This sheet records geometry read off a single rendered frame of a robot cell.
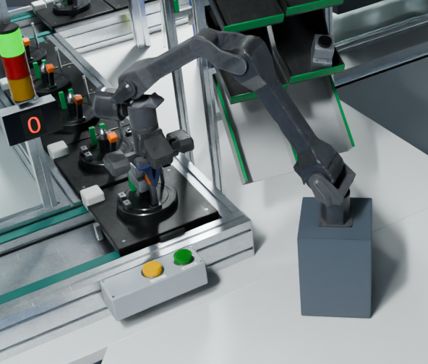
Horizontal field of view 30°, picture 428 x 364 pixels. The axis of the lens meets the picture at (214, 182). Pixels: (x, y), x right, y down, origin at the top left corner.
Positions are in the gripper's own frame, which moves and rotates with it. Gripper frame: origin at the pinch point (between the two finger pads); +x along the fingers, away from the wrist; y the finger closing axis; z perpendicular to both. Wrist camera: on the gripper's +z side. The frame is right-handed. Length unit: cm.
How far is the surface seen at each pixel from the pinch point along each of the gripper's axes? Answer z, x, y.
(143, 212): -1.8, 10.4, -2.9
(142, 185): -4.1, 4.9, -1.4
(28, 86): -16.7, -19.5, -17.9
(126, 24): -124, 17, 42
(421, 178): 8, 23, 67
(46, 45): -114, 12, 9
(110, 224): -4.8, 12.4, -9.9
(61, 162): -37.2, 12.4, -10.8
